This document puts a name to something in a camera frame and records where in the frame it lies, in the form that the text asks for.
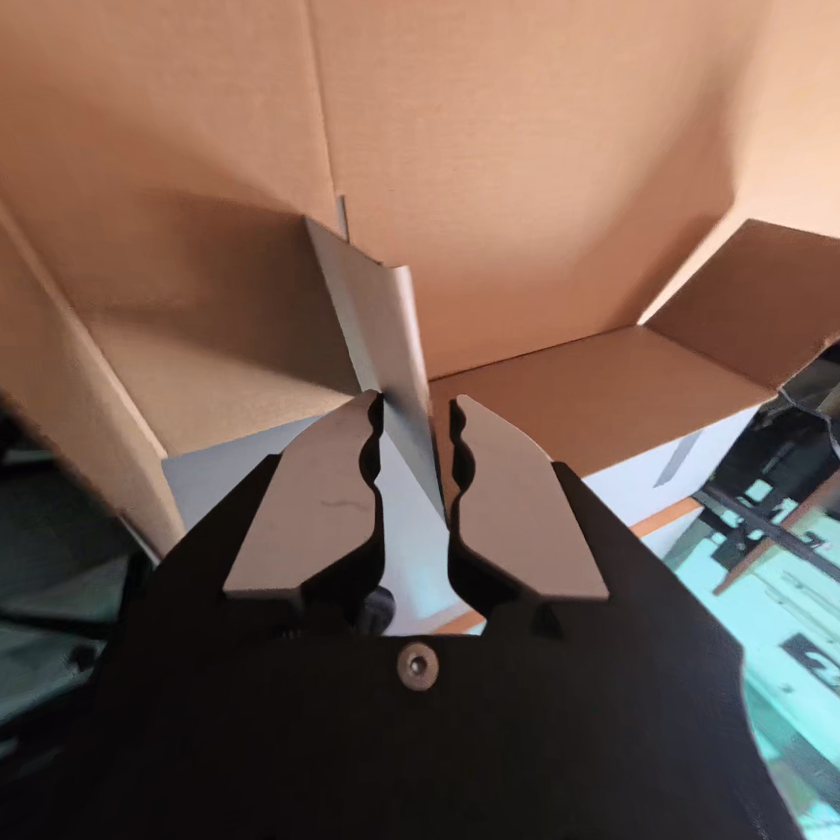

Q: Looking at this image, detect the grey tape strip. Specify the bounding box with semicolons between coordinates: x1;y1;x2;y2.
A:
653;430;704;488

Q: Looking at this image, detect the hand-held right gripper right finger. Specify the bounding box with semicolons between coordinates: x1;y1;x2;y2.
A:
448;392;611;624

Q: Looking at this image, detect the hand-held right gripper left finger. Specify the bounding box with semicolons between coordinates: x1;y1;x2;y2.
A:
222;390;387;627

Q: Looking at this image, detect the brown-edged desk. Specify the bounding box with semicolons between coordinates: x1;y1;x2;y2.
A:
712;471;840;598

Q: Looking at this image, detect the brown cardboard box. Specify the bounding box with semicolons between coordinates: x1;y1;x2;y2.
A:
0;0;840;562

